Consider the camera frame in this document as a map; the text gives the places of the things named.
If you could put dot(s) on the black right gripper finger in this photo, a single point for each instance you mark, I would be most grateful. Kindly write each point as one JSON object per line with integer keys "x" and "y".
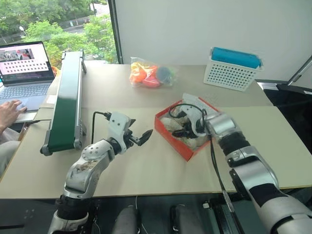
{"x": 186, "y": 126}
{"x": 179, "y": 134}

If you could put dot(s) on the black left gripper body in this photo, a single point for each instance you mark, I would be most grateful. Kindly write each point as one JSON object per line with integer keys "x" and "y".
{"x": 128, "y": 141}

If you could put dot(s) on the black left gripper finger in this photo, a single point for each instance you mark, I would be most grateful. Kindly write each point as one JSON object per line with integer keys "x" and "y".
{"x": 131, "y": 122}
{"x": 145, "y": 136}

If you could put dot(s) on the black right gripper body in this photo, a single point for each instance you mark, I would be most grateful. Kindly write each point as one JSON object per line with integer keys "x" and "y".
{"x": 190, "y": 128}

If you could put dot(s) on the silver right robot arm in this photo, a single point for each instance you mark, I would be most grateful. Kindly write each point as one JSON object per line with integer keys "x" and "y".
{"x": 256, "y": 175}

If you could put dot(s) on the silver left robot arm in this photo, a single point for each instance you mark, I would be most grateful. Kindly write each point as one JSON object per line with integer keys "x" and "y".
{"x": 83, "y": 168}

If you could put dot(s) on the red cardboard box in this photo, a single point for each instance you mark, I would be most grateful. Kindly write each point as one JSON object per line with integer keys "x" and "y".
{"x": 178, "y": 146}

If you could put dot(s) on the person's hand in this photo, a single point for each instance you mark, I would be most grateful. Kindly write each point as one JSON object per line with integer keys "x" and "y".
{"x": 11, "y": 111}

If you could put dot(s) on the pink plush toy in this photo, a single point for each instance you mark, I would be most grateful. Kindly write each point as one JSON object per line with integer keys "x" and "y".
{"x": 151, "y": 82}

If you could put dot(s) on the orange plush toy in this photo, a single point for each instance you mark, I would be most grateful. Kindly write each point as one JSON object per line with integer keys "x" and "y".
{"x": 140, "y": 73}

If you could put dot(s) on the green plush toy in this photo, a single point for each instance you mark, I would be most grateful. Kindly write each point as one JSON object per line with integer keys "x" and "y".
{"x": 173, "y": 72}

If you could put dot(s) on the dark blue round toy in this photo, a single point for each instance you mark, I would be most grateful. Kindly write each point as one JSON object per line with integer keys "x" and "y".
{"x": 162, "y": 73}

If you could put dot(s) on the clear plastic bag of toys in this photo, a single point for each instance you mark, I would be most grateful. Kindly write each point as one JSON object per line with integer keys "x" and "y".
{"x": 136, "y": 61}

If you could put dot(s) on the white perforated plastic basket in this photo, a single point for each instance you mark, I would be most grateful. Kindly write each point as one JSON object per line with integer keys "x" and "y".
{"x": 226, "y": 75}

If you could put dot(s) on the dark grey rounded shape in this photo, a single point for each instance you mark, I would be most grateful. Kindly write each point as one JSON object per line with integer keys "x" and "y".
{"x": 125, "y": 219}

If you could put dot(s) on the blue rolled item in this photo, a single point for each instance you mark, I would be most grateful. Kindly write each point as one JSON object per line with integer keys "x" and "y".
{"x": 234, "y": 57}

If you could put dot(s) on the black side table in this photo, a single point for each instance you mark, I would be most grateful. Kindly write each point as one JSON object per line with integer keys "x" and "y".
{"x": 290, "y": 102}

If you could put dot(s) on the grey laptop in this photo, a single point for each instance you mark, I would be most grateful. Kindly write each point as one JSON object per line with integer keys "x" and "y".
{"x": 24, "y": 92}

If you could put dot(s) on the person's clothed leg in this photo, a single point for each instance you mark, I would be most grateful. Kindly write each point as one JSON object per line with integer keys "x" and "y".
{"x": 7, "y": 156}

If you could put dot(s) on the silver metal pole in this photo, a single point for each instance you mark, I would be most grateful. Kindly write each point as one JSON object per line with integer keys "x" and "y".
{"x": 299, "y": 69}

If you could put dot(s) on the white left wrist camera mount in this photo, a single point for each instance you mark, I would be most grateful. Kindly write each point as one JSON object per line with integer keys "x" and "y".
{"x": 118, "y": 126}

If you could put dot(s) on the green conveyor belt silver frame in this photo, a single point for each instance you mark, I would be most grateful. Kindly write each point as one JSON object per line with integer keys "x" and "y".
{"x": 65, "y": 109}

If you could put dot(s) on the black window frame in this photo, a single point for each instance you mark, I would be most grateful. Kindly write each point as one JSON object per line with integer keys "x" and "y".
{"x": 116, "y": 31}

